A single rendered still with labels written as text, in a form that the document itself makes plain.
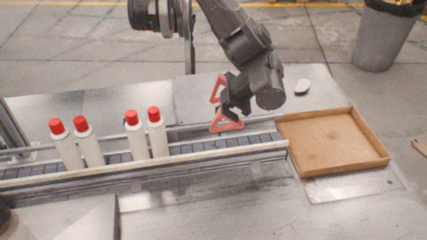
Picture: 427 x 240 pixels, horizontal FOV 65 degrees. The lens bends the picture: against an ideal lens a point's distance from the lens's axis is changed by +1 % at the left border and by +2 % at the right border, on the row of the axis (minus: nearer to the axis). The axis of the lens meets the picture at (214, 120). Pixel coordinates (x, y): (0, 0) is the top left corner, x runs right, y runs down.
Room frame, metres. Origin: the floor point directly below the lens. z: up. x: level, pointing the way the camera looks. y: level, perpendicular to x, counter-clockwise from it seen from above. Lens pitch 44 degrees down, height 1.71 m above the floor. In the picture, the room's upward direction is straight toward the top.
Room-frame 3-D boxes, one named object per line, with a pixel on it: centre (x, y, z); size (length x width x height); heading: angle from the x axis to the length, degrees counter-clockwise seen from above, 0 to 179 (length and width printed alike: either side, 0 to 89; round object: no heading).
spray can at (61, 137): (0.64, 0.43, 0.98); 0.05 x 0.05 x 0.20
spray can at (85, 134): (0.64, 0.36, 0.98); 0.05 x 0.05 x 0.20
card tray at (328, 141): (0.79, -0.40, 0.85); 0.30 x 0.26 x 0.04; 101
